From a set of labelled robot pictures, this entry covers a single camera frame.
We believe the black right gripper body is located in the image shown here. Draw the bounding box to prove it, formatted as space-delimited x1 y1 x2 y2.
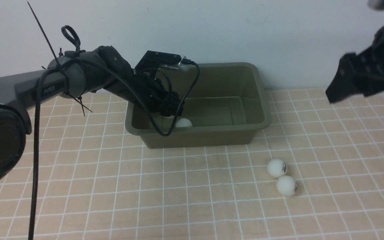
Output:
325 26 384 104

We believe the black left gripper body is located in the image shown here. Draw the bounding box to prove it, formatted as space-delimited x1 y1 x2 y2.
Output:
128 68 180 117

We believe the white ping-pong ball with logo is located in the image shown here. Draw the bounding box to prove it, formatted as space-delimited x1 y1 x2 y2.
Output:
267 159 288 179

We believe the white ping-pong ball logo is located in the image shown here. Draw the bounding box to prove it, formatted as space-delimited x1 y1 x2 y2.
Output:
276 176 298 197

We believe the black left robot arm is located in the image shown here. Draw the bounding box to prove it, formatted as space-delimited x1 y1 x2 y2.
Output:
0 46 186 179

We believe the olive green plastic bin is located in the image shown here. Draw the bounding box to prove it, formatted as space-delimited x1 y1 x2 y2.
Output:
125 62 271 149

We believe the beige checkered tablecloth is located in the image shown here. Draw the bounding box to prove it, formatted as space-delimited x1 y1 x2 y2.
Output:
0 86 384 240

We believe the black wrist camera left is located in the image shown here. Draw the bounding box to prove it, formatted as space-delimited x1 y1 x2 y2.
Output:
134 50 188 73

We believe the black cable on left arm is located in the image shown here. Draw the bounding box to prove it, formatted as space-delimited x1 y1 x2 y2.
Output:
28 58 201 240

